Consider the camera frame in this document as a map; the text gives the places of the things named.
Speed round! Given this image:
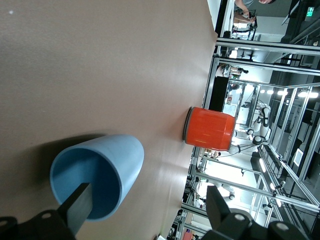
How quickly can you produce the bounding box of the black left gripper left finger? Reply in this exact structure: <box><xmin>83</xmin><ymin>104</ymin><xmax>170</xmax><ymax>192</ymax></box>
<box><xmin>0</xmin><ymin>183</ymin><xmax>93</xmax><ymax>240</ymax></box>

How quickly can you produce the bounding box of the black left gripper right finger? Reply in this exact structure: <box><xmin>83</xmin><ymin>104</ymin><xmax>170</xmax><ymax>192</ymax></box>
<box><xmin>202</xmin><ymin>185</ymin><xmax>308</xmax><ymax>240</ymax></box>

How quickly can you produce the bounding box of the blue plastic cup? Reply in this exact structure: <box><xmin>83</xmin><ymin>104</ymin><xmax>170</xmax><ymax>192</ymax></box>
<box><xmin>49</xmin><ymin>134</ymin><xmax>145</xmax><ymax>223</ymax></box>

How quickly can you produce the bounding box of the orange can with grey lid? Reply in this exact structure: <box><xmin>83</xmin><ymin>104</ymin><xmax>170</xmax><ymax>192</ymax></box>
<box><xmin>182</xmin><ymin>106</ymin><xmax>237</xmax><ymax>153</ymax></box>

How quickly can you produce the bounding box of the small lit monitor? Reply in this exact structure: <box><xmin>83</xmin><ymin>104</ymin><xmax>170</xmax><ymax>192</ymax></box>
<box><xmin>293</xmin><ymin>148</ymin><xmax>305</xmax><ymax>166</ymax></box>

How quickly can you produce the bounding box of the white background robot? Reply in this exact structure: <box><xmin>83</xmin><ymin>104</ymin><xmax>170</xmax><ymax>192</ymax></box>
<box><xmin>228</xmin><ymin>99</ymin><xmax>272</xmax><ymax>155</ymax></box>

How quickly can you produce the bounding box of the black flat panel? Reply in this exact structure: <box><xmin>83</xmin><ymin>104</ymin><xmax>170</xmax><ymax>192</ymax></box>
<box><xmin>209</xmin><ymin>76</ymin><xmax>230</xmax><ymax>113</ymax></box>

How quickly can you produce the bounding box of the brown table cover mat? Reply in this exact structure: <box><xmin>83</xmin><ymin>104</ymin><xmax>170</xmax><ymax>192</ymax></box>
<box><xmin>0</xmin><ymin>0</ymin><xmax>218</xmax><ymax>240</ymax></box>

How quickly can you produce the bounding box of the person in grey shirt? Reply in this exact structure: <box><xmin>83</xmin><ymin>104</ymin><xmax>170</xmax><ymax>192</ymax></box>
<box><xmin>233</xmin><ymin>0</ymin><xmax>277</xmax><ymax>25</ymax></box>

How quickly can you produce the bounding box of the aluminium profile frame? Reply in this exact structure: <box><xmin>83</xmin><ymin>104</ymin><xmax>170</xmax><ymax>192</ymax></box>
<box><xmin>179</xmin><ymin>37</ymin><xmax>320</xmax><ymax>240</ymax></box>

